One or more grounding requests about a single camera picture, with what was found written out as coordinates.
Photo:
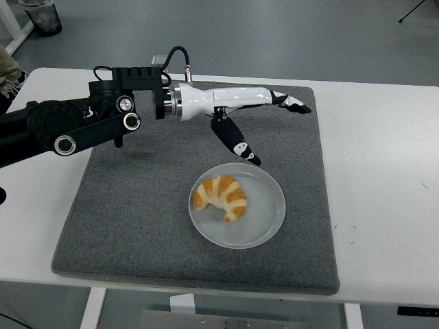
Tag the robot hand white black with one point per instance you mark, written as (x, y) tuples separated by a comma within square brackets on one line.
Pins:
[(233, 97)]

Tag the croissant bread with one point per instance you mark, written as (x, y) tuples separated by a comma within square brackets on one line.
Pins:
[(233, 198)]

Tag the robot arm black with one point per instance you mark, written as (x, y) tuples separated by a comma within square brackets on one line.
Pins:
[(41, 120)]

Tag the grey round plate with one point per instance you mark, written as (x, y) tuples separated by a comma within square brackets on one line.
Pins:
[(260, 219)]

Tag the silver floor socket cover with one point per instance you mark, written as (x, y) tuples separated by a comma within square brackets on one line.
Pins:
[(157, 60)]

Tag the grey felt mat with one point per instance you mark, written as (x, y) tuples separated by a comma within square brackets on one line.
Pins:
[(137, 222)]

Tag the black tripod leg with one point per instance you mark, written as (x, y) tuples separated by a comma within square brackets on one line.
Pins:
[(400, 20)]

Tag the black trash bin with liner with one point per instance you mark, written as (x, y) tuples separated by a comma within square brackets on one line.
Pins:
[(44, 17)]

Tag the person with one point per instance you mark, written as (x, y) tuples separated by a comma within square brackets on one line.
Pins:
[(7, 65)]

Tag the white table leg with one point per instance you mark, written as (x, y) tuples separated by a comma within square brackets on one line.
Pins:
[(353, 317), (91, 308)]

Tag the black table control panel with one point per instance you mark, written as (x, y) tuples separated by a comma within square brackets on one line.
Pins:
[(418, 311)]

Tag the white bracket under table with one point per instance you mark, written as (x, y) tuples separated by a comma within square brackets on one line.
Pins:
[(181, 303)]

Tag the white furniture frame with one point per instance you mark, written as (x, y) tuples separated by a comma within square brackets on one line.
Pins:
[(19, 38)]

